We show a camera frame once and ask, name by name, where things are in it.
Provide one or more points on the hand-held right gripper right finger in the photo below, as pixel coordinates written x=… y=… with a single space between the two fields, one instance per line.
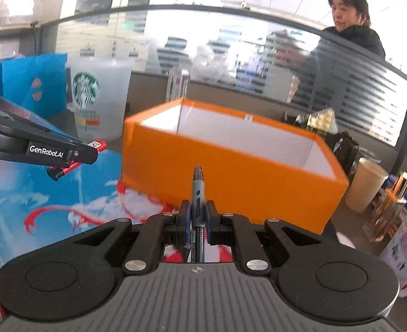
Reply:
x=211 y=221

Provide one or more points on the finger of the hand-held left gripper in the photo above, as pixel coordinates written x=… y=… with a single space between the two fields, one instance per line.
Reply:
x=84 y=155

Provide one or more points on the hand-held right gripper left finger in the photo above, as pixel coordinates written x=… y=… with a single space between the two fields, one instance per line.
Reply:
x=189 y=221

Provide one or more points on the red marker pen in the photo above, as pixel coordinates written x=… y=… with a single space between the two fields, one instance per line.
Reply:
x=60 y=173

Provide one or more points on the black gel pen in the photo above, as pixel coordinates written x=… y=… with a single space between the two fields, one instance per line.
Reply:
x=198 y=186

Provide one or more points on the orange cardboard box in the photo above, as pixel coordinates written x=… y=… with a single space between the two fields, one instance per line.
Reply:
x=224 y=173

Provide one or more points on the blue printed desk mat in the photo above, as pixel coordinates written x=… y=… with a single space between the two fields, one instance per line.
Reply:
x=51 y=200

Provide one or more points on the translucent plastic cup green logo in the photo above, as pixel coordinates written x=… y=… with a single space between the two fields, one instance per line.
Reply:
x=99 y=96

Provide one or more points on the blue paper bag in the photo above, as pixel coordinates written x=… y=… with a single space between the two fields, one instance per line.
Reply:
x=27 y=79

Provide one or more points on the clear acrylic box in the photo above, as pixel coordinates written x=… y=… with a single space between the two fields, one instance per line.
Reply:
x=177 y=83

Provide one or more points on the black mesh desk organizer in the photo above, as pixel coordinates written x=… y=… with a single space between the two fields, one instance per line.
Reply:
x=342 y=145

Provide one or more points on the pill blister pack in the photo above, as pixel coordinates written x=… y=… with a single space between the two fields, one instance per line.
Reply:
x=323 y=119

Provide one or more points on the beige paper cup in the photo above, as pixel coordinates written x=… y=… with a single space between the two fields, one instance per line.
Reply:
x=364 y=186

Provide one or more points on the gold perfume bottle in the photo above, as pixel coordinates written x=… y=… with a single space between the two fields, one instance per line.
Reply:
x=388 y=207

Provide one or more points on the frosted glass desk partition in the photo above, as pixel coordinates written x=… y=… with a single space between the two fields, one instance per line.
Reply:
x=224 y=41

